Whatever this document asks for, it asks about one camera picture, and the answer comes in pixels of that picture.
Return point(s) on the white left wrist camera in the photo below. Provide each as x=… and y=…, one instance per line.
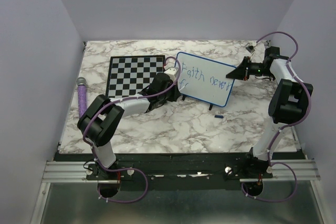
x=173, y=73

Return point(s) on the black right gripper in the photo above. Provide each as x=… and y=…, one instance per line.
x=240, y=72

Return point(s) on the blue framed whiteboard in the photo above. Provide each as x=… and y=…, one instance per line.
x=205, y=79

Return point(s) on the black white chessboard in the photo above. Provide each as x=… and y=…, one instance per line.
x=128, y=75

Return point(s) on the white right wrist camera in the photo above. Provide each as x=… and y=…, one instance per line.
x=251, y=48

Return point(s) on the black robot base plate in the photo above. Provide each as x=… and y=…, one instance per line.
x=192, y=171

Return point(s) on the purple toy microphone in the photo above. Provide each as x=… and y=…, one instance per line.
x=82, y=95

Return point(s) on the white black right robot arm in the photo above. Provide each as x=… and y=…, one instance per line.
x=288, y=107

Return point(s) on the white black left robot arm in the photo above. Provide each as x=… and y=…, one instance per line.
x=99, y=122

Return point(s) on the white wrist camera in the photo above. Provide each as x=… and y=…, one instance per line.
x=173, y=73
x=251, y=48

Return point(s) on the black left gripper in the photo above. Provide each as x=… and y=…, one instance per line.
x=176, y=94

